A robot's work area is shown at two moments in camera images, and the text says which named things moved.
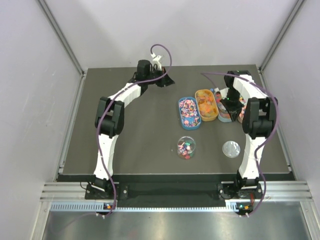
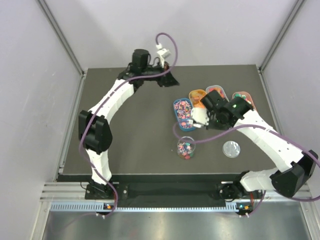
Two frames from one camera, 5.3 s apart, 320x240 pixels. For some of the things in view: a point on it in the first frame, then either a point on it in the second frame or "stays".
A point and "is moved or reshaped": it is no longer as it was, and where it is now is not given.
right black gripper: x=237 y=108 → x=211 y=125
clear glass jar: x=186 y=147 stays
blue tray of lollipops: x=189 y=113 is moved or reshaped
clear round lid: x=231 y=149 stays
